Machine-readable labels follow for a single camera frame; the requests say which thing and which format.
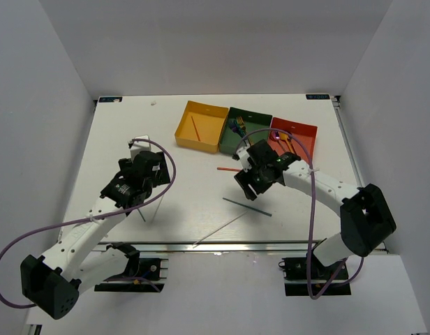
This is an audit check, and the orange chopstick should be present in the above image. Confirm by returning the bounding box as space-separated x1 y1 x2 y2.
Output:
191 115 201 142
216 167 242 172

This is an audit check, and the teal chopstick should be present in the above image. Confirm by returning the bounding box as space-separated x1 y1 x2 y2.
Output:
222 198 272 217
138 209 146 222

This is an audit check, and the white chopstick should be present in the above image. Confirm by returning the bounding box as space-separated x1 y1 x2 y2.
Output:
151 197 163 223
191 211 248 248

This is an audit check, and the iridescent pink spoon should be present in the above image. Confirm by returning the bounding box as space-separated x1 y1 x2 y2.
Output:
270 131 285 150

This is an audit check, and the purple iridescent fork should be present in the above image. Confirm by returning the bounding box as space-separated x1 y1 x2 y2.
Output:
228 119 246 137

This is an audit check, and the fork with green marbled handle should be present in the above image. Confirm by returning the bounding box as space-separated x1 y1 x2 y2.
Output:
244 137 253 146

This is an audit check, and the gold fork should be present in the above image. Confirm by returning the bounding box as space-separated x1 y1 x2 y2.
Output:
236 117 247 137

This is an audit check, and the black iridescent spoon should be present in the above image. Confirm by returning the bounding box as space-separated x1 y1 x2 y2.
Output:
282 135 296 154

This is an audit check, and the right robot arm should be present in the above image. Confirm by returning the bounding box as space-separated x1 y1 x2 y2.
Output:
234 140 396 278

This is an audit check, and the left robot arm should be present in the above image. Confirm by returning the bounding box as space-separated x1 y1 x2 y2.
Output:
20 151 170 320

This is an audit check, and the green paper box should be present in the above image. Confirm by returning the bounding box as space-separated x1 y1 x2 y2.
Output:
219 107 273 155

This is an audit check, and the red paper box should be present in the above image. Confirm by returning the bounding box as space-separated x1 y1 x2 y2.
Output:
268 117 318 161

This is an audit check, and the yellow paper box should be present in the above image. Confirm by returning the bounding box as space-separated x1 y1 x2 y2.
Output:
175 100 229 154

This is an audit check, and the right blue table label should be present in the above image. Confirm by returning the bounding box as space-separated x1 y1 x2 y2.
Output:
305 94 330 100

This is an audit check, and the blue table label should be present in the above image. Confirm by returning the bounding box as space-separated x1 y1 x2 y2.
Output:
305 94 330 100
98 96 123 103

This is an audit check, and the left blue table label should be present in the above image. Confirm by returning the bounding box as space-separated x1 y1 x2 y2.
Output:
98 96 123 103

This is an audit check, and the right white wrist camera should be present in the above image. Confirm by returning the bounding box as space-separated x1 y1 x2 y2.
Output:
232 146 252 172

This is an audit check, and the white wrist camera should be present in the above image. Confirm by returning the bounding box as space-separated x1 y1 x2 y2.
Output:
232 146 252 172
128 135 151 161

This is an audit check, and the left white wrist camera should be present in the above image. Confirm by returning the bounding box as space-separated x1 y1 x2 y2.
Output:
128 135 151 161

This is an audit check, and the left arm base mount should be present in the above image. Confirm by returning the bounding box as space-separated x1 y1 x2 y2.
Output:
94 242 169 293

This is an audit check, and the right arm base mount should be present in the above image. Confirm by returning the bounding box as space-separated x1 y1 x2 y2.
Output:
278 257 351 297

